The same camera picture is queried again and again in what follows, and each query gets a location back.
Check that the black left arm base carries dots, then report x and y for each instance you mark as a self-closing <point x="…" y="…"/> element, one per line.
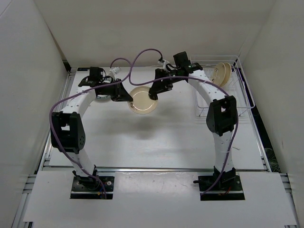
<point x="90" y="189"/>

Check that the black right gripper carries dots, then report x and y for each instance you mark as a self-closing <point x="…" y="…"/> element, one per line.
<point x="159" y="87"/>

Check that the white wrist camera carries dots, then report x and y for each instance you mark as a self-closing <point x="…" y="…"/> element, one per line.
<point x="162" y="62"/>
<point x="114" y="71"/>

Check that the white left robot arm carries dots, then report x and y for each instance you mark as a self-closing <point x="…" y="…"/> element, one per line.
<point x="68" y="133"/>

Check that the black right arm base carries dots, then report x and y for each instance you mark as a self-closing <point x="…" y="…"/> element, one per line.
<point x="220" y="192"/>

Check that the white plate teal rim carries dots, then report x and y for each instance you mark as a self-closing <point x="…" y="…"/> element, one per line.
<point x="103" y="97"/>

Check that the aluminium table edge rail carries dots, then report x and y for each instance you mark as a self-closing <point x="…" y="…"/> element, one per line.
<point x="114" y="169"/>

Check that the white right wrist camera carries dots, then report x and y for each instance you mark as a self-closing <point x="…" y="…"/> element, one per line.
<point x="162" y="62"/>

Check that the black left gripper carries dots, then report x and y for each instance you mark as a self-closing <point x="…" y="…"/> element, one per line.
<point x="120" y="94"/>

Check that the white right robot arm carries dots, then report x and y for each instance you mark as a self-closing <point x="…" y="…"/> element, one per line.
<point x="222" y="116"/>

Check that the white wire dish rack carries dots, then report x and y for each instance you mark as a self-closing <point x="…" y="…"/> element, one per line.
<point x="236" y="85"/>

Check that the cream plate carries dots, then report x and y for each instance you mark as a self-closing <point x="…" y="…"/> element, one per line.
<point x="221" y="74"/>
<point x="142" y="103"/>

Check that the white front cover board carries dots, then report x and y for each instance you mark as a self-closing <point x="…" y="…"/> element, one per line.
<point x="165" y="200"/>

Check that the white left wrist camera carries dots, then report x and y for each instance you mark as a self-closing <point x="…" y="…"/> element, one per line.
<point x="114" y="71"/>

